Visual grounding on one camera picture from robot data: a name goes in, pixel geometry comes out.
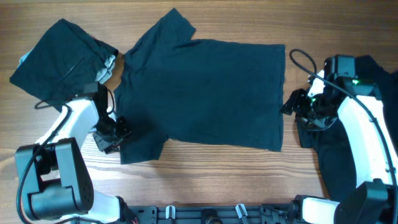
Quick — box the dark green t-shirt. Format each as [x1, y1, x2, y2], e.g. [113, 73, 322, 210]
[114, 9, 285, 164]

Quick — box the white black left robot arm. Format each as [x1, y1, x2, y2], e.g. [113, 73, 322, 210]
[15, 93, 138, 223]

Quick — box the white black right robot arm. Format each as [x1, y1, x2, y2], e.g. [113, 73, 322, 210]
[281, 77, 397, 223]

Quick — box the dark clothes pile right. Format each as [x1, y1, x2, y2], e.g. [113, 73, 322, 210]
[297, 55, 397, 202]

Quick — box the folded dark pants pile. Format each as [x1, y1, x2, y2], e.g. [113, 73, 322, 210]
[10, 19, 119, 111]

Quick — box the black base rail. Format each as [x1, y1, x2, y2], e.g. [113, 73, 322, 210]
[129, 204, 301, 224]

